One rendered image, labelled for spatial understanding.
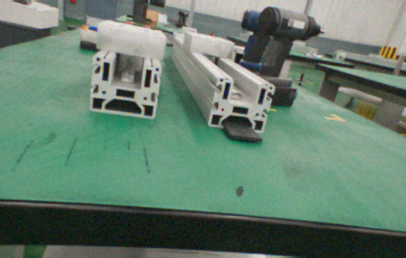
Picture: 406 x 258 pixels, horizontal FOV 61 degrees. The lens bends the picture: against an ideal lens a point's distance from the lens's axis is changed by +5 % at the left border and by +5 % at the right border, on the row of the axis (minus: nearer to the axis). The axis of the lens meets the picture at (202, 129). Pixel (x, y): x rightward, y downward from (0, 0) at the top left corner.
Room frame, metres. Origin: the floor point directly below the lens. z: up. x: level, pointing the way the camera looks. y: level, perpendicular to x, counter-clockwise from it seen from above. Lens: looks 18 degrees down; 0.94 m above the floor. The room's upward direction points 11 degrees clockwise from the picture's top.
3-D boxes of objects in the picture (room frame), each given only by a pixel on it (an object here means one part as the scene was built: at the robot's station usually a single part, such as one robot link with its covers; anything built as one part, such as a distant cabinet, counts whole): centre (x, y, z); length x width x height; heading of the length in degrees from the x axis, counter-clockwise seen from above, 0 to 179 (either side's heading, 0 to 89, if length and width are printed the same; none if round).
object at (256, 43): (1.09, -0.15, 0.89); 0.20 x 0.08 x 0.22; 91
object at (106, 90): (0.88, 0.22, 0.82); 0.80 x 0.10 x 0.09; 13
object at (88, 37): (1.13, 0.40, 0.81); 0.10 x 0.08 x 0.06; 103
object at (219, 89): (0.93, 0.03, 0.82); 0.80 x 0.10 x 0.09; 13
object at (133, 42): (0.64, 0.16, 0.87); 0.16 x 0.11 x 0.07; 13
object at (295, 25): (0.84, -0.17, 0.89); 0.20 x 0.08 x 0.22; 124
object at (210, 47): (0.93, 0.03, 0.87); 0.16 x 0.11 x 0.07; 13
